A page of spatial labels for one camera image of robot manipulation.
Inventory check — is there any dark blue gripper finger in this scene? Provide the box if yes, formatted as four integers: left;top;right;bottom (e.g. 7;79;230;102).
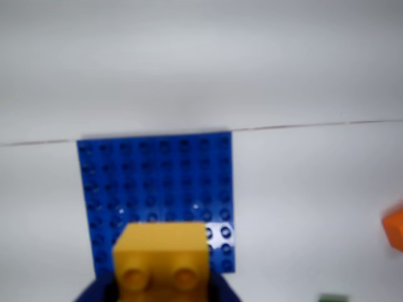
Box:
71;272;121;302
206;269;244;302

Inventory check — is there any yellow 2x2 building block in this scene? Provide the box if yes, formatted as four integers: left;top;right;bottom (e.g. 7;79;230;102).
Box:
112;221;211;302

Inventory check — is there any green building block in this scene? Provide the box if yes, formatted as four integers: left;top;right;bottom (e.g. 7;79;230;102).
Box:
319;293;348;302

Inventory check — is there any blue 8x8 studded baseplate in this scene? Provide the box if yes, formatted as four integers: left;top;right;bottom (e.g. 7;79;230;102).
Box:
76;130;237;281

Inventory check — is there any orange building block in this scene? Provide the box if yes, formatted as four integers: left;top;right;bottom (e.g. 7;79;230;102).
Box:
382;199;403;253

